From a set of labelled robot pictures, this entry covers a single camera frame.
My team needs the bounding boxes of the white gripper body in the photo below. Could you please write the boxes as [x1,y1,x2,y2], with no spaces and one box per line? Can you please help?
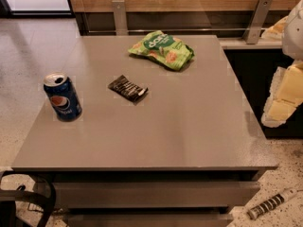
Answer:
[261,61,303,128]

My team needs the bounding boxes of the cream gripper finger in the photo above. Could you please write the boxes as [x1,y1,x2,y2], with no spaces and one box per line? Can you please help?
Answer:
[267,100,296,121]
[276,63,303,107]

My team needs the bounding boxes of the green rice chip bag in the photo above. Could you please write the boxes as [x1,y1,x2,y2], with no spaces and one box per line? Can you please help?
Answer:
[128,30,194,71]

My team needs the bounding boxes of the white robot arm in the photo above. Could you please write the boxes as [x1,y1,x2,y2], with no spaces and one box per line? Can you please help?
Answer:
[261,0,303,128]

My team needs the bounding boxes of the blue pepsi can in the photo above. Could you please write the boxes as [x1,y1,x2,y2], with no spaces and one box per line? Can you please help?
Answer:
[44,72,82,121]

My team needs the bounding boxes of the white power strip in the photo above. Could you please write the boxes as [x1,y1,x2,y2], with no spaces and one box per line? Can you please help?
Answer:
[247,188,298,220]

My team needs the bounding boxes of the black snack wrapper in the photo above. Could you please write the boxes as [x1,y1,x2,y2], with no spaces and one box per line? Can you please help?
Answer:
[108,75,149,103]

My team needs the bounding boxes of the grey table drawer cabinet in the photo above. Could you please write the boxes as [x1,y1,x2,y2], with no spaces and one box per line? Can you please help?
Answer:
[49,172,259,227]

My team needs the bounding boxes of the black chair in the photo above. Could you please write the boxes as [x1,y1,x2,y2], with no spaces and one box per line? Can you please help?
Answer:
[0,170,57,227]

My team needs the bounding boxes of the right metal bracket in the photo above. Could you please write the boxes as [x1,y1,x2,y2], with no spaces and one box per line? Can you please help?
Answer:
[243,0,273,44]

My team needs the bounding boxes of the metal bracket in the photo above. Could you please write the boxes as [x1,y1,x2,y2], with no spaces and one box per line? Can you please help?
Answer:
[243,0,273,44]
[112,0,129,36]

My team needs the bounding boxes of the left metal bracket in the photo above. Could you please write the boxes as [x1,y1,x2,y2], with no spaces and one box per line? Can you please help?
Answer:
[112,0,129,36]

